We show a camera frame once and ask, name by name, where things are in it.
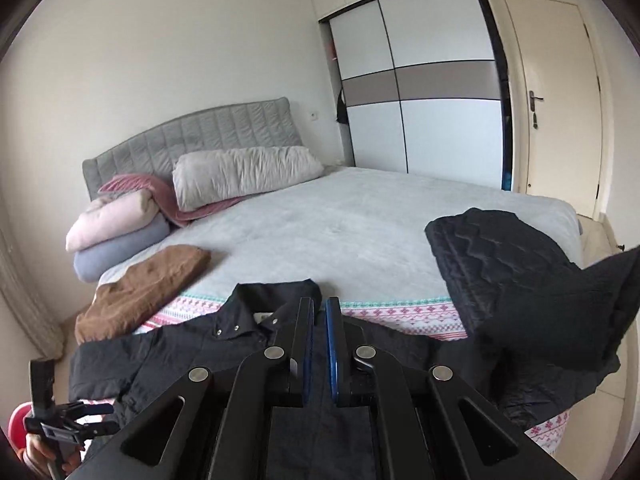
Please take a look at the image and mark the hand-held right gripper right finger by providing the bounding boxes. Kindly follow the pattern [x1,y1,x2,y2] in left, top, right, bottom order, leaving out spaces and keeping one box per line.
[325,297,577,480]

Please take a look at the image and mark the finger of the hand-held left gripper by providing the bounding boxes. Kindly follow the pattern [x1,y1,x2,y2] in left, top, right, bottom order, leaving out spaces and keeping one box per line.
[64,401,116,417]
[75,421,122,438]

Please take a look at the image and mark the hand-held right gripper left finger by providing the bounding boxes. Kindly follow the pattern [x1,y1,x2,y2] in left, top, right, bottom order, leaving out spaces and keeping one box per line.
[65,298,315,480]

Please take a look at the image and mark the dark navy collared jacket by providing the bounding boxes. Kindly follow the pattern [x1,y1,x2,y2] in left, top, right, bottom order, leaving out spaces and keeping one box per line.
[69,279,501,480]

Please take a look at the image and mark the person's left hand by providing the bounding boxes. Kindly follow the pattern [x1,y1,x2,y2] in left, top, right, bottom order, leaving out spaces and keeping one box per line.
[20,434,82,477]

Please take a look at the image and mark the grey bed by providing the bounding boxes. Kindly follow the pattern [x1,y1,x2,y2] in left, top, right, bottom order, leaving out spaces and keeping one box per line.
[74,164,585,457]

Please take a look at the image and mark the brown folded garment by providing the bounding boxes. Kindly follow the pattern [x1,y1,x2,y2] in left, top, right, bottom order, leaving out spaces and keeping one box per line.
[74,244,213,346]

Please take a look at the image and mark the lavender blue folded quilt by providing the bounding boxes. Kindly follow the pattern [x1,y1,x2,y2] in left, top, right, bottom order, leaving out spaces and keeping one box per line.
[73,216,172,283]

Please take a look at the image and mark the light pink folded quilt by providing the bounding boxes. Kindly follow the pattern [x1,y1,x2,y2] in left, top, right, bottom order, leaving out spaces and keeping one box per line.
[65,189,160,254]

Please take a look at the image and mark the black quilted coat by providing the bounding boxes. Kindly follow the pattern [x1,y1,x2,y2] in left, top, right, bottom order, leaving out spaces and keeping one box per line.
[424,207,640,432]

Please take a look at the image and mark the grey long pillow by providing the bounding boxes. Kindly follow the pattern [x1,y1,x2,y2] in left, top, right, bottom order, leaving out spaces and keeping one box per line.
[172,145,326,213]

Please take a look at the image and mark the dusty pink velvet blanket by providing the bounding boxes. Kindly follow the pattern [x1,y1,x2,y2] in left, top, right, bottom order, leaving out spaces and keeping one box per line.
[97,174,246,229]

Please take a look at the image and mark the grey padded headboard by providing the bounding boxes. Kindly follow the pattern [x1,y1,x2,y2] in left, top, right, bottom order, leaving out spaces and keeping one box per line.
[81,96,305,202]

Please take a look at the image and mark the white sliding door wardrobe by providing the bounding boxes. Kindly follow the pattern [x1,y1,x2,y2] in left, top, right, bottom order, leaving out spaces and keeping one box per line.
[310,0,512,192]

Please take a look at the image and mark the cream room door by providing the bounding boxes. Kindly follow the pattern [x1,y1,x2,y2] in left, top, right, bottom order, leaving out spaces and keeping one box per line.
[502,0,609,220]

